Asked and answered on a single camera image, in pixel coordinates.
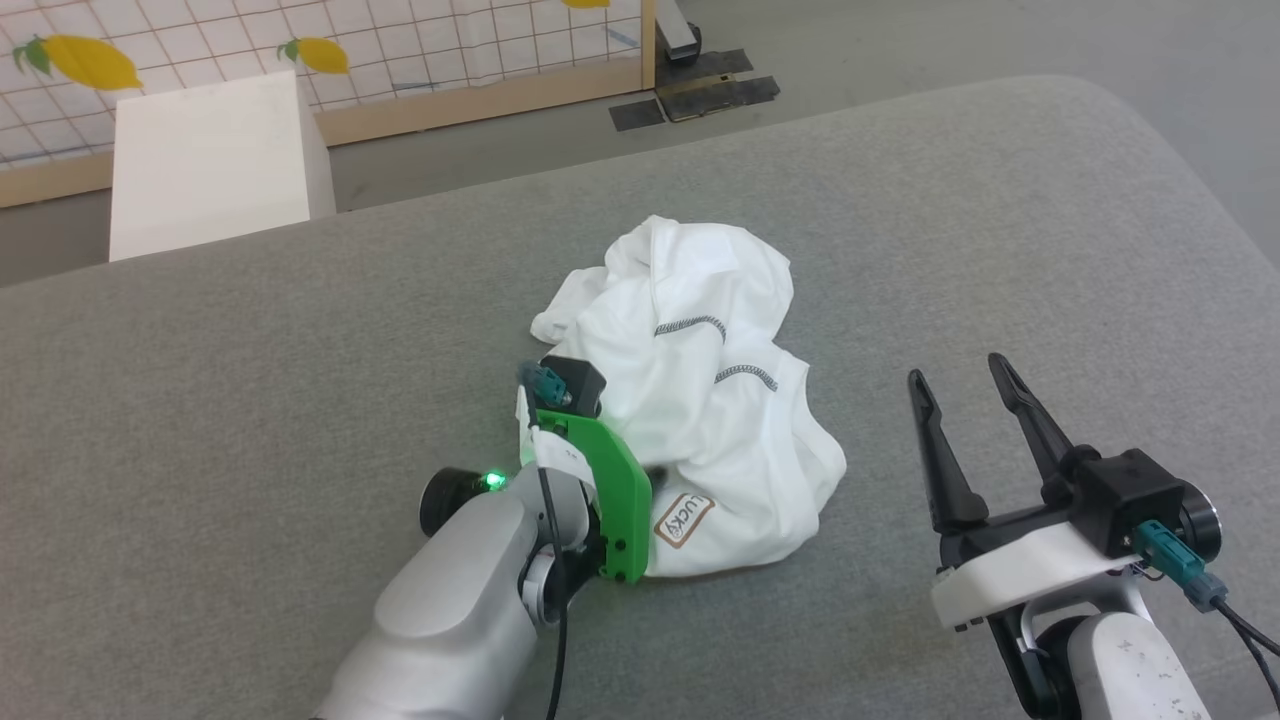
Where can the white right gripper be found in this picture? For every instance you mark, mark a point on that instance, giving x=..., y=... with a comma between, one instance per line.
x=1020, y=575

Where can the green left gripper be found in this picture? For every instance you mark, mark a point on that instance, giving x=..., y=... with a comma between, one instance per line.
x=625, y=500

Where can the white t-shirt with grey stitching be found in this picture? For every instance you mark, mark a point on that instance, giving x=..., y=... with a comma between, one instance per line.
x=690, y=330

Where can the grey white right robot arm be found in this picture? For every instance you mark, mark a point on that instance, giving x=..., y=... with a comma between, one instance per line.
x=1130, y=660

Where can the small black floor tape patch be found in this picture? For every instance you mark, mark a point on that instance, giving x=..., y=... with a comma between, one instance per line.
x=637, y=114

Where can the large black floor tape patch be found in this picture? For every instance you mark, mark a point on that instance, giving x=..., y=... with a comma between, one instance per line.
x=720, y=92

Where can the grey metal stand foot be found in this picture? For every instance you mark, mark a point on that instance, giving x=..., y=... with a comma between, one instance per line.
x=680, y=35

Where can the wood framed grid partition panel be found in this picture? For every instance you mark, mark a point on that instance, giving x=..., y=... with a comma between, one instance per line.
x=430, y=40

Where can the white rectangular box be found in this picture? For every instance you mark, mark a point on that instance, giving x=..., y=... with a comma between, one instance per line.
x=210, y=165

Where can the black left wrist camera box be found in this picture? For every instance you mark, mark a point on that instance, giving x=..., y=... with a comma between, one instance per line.
x=580, y=385

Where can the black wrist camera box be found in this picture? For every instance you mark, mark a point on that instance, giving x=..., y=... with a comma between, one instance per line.
x=580, y=385
x=1125, y=495

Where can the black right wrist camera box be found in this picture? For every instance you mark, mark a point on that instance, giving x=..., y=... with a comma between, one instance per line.
x=1125, y=495

